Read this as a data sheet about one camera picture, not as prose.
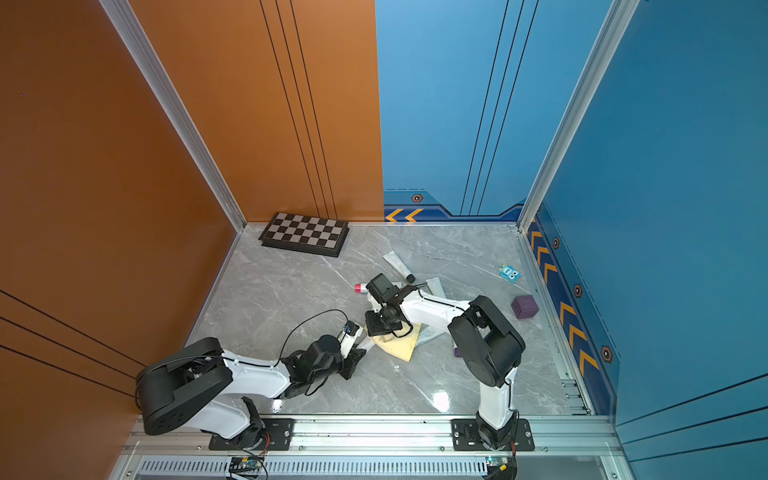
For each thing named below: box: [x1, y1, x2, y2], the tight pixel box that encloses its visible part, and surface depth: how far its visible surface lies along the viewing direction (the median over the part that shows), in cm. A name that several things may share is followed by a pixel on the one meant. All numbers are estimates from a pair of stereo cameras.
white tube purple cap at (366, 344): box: [356, 335, 375, 352], surface depth 88 cm
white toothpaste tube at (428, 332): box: [416, 324, 450, 347], surface depth 91 cm
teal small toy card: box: [498, 264, 522, 283], surface depth 106 cm
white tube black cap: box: [382, 250, 416, 284], surface depth 107 cm
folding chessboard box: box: [258, 212, 350, 257], surface depth 115 cm
